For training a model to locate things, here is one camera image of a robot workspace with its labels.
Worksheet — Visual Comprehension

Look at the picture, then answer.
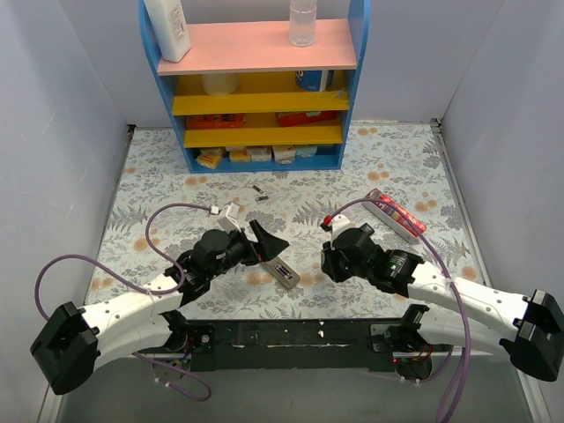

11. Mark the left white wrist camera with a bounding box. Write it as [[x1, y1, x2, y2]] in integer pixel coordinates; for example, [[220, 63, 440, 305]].
[[210, 202, 241, 233]]

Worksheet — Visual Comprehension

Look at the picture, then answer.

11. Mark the white air conditioner remote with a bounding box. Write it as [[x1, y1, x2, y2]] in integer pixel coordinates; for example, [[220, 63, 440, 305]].
[[262, 257, 301, 290]]

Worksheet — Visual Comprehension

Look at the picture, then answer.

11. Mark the red orange box right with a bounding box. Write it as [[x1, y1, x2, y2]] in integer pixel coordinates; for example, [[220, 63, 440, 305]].
[[275, 110, 338, 127]]

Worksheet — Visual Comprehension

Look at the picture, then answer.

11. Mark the blue white round container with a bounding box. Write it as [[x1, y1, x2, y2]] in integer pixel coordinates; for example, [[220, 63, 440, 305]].
[[294, 70, 334, 93]]

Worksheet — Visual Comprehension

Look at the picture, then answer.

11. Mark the teal white small box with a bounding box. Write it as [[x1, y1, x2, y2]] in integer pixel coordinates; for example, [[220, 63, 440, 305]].
[[294, 145, 317, 158]]

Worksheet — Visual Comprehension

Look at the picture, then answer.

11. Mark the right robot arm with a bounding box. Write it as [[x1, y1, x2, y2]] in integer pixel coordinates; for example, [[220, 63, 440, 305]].
[[321, 215, 563, 382]]

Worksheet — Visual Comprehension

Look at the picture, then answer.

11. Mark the yellow white small box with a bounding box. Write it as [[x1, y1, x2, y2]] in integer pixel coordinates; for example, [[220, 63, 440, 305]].
[[229, 149, 251, 163]]

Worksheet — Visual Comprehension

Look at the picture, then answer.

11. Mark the blue wooden shelf unit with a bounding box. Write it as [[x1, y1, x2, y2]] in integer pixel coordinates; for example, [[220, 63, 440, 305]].
[[138, 1, 370, 174]]

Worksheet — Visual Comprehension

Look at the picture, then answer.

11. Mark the red toothpaste box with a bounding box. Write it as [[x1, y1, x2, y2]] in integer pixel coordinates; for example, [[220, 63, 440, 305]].
[[363, 189, 427, 245]]

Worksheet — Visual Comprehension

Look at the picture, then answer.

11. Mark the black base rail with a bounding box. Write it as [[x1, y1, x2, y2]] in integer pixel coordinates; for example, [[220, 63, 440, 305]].
[[153, 306, 437, 375]]

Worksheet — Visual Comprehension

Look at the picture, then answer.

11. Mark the clear plastic water bottle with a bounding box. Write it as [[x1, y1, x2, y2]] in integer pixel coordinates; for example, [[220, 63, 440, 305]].
[[289, 0, 317, 47]]

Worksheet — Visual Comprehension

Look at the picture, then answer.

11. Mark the white cylindrical container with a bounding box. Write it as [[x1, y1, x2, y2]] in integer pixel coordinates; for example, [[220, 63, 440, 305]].
[[201, 73, 240, 96]]

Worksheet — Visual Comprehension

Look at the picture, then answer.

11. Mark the white plastic bottle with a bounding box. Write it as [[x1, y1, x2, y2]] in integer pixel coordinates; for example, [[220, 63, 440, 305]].
[[144, 0, 191, 63]]

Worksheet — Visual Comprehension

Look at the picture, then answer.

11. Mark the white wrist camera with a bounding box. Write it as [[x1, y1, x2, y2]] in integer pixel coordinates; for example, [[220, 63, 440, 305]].
[[320, 214, 356, 241], [210, 202, 241, 233]]

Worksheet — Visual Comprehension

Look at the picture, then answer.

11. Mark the orange box left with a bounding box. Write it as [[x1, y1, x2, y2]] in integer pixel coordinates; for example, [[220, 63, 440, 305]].
[[186, 114, 246, 130]]

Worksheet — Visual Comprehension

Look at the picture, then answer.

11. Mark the yellow red small box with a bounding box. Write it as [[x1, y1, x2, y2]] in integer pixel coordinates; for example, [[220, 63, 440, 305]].
[[197, 147, 225, 169]]

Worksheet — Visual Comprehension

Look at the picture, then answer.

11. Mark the floral patterned table mat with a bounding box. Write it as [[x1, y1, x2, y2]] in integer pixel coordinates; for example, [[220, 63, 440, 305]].
[[86, 122, 487, 319]]

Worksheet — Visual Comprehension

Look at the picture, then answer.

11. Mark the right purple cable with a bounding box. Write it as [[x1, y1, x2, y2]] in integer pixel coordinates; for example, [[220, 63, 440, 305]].
[[330, 197, 472, 423]]

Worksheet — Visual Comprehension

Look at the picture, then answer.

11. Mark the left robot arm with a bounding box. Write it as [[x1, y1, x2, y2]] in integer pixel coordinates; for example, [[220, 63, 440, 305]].
[[30, 220, 289, 395]]

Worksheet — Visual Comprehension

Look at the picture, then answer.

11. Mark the white orange small carton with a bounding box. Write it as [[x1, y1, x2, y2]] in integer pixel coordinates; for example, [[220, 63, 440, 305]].
[[271, 145, 296, 165]]

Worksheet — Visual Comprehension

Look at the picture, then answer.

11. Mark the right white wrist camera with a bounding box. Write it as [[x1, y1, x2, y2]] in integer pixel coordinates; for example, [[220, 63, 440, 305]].
[[320, 214, 356, 241]]

